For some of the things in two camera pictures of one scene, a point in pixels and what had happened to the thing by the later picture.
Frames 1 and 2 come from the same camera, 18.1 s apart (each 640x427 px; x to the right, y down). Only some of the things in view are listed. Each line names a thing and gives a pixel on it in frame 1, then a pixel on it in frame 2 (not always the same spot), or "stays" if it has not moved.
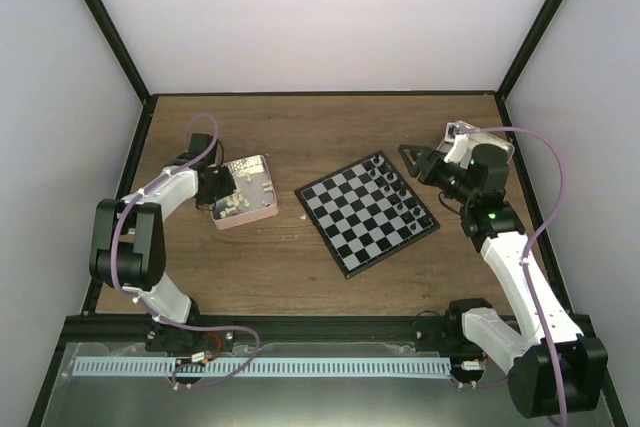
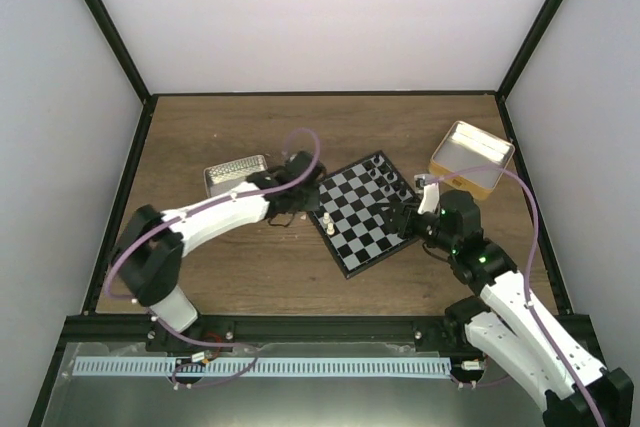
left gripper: (229, 186) → (313, 201)
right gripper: (414, 170) → (403, 215)
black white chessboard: (363, 212) stays
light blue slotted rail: (274, 366) stays
